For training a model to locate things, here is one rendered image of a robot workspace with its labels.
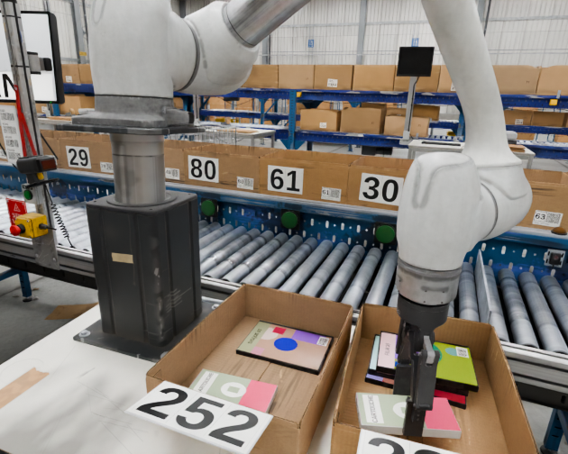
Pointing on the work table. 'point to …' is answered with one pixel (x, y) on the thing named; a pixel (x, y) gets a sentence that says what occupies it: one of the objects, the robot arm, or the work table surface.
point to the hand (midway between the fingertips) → (407, 401)
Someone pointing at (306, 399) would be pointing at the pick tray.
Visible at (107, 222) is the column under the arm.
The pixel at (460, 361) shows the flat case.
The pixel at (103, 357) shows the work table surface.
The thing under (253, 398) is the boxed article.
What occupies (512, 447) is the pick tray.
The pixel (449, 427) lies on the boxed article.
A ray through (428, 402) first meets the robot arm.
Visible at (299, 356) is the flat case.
